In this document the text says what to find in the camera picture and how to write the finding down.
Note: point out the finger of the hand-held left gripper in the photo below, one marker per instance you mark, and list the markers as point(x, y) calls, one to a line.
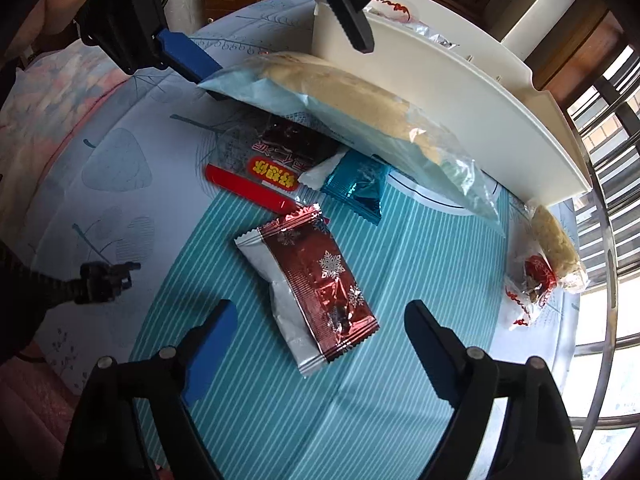
point(345, 5)
point(187, 52)

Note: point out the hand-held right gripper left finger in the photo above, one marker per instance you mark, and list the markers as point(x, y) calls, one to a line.
point(212, 345)

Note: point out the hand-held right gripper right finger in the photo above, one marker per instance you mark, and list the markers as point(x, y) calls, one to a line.
point(437, 355)

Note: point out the red candy clear wrapper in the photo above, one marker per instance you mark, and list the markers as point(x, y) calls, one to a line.
point(395, 7)
point(535, 267)

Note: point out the long clear cracker packet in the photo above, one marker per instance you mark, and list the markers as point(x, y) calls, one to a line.
point(350, 115)

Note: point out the red snowflake snack packet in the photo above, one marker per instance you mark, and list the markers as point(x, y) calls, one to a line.
point(315, 280)

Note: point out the white plastic bin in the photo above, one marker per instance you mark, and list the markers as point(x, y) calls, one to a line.
point(475, 110)

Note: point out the teal striped mat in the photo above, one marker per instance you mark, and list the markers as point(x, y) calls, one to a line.
point(400, 270)

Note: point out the clear packet red label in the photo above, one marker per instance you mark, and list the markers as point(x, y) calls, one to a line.
point(272, 172)

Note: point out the square rice crisp pack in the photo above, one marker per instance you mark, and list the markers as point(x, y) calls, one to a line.
point(552, 242)

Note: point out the teal foil snack packet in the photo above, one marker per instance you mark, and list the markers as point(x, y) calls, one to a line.
point(355, 185)

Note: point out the window with metal bars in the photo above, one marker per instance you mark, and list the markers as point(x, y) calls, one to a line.
point(615, 185)

